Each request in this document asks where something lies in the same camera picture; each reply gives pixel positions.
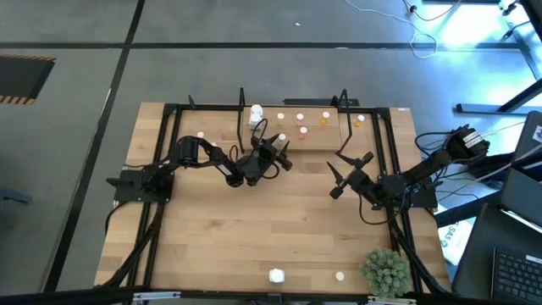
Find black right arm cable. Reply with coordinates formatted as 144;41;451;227
357;192;406;226

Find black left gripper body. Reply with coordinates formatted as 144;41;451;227
236;143;294;187

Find silver metal bracket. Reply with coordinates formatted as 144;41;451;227
132;291;182;302
367;296;417;305

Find black power cables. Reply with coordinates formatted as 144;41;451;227
414;130;516;208

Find black aluminium table frame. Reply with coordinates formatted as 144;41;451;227
95;95;452;296

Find tan floor cable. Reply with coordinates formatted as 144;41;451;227
401;0;463;22

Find green artificial succulent plant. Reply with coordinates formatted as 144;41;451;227
358;247;414;300

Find black flat bar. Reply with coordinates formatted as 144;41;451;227
283;97;361;108

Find black camera mount beam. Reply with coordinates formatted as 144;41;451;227
0;286;452;305

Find white floor cable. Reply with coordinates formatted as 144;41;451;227
345;0;440;60

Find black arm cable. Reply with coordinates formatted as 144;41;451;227
228;118;280;181
357;192;406;226

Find cream power strip cable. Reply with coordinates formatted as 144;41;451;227
486;121;526;133

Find wooden shelf with black frame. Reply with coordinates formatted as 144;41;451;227
238;86;353;156

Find black cable bundle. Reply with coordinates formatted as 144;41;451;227
389;211;446;294
103;202;164;289

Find black metal table leg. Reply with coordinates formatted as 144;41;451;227
456;78;542;114

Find black hazard-striped floor panel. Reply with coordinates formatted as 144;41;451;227
0;53;58;106

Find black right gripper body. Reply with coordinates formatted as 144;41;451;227
329;167;383;205

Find black metal stand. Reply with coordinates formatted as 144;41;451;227
499;0;542;81

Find black laptop with keyboard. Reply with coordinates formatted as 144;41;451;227
451;202;542;305

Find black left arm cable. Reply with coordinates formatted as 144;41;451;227
228;118;280;181

